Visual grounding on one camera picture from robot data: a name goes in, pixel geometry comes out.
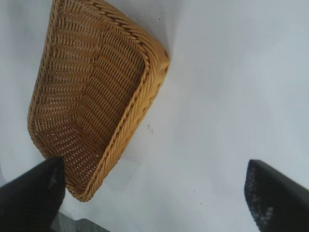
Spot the white tablecloth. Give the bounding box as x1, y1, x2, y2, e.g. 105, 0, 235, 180
0, 0, 309, 232

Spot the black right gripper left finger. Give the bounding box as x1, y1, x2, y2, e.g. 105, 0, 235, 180
0, 156, 66, 232

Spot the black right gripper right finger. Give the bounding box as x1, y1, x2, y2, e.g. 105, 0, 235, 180
244, 159, 309, 232

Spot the tan woven wicker basket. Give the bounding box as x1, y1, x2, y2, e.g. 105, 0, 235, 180
27, 0, 171, 203

